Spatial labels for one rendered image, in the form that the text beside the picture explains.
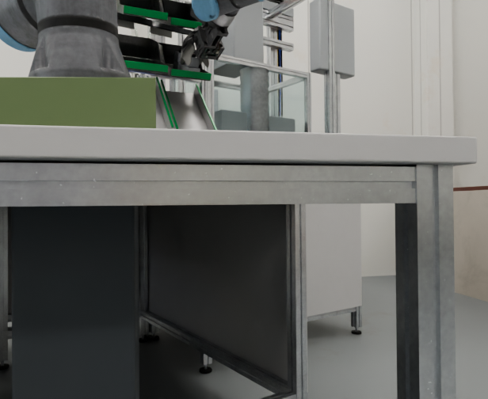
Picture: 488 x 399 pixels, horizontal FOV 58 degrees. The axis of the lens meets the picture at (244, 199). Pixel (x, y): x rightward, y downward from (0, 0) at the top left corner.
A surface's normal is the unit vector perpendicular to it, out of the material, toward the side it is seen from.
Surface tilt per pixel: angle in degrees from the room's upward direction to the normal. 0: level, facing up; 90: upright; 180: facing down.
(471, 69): 90
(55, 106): 90
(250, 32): 90
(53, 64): 76
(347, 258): 90
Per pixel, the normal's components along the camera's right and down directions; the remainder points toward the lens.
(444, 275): 0.21, -0.01
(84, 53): 0.40, -0.29
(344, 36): 0.56, -0.01
